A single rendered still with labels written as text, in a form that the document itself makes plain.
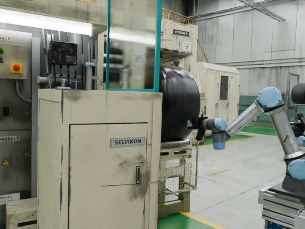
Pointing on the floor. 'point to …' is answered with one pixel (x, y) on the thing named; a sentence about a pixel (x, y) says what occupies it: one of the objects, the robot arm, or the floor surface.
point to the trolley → (299, 95)
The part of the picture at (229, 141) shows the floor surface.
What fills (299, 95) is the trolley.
